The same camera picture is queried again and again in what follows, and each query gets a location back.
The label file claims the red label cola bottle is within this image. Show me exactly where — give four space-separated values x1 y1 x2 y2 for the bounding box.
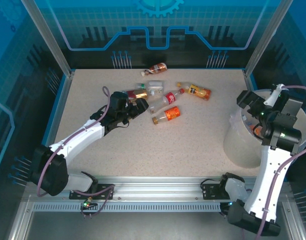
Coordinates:
149 88 186 113

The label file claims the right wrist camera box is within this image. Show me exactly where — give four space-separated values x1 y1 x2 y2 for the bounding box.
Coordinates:
264 83 288 106

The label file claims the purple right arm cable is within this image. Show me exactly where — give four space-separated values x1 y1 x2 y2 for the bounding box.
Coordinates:
220 84 306 237

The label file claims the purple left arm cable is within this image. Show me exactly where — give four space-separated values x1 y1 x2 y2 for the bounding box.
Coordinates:
36 85 116 220

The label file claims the aluminium table side rail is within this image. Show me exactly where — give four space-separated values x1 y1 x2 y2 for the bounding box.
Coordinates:
242 69 258 93
34 71 75 182

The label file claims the brown tea bottle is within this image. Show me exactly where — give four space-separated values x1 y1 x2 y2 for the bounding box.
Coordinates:
141 62 168 77

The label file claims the orange label bottle gold cap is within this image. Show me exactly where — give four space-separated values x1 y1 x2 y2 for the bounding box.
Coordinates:
152 105 181 125

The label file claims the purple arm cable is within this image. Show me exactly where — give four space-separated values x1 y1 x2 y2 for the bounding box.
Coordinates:
220 84 306 237
36 85 116 220

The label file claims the slotted grey cable duct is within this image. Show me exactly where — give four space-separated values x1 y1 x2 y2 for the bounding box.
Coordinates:
32 202 222 213

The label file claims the aluminium front rail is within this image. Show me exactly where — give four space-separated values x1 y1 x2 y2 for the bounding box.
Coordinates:
25 176 291 204

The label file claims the red and gold label bottle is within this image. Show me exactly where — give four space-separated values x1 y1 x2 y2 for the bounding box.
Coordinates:
122 89 155 101

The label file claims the aluminium frame post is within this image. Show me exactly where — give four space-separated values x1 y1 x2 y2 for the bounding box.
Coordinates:
20 0 75 77
244 0 291 77

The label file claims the clear bottle green neck ring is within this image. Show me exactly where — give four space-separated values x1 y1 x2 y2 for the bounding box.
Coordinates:
135 80 166 95

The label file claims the small LED connector board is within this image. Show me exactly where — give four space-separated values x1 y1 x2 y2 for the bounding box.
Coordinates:
81 197 98 210

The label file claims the orange juice bottle yellow label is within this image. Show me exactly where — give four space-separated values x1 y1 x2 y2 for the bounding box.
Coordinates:
177 81 212 101

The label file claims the clear plastic bin liner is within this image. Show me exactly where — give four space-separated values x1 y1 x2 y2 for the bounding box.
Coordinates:
229 89 306 169

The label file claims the grey metal shelf plate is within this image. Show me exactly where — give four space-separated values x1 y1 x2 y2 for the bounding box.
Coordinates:
25 211 293 240

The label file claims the white round bin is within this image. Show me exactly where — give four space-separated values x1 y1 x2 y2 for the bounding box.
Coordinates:
222 89 306 169

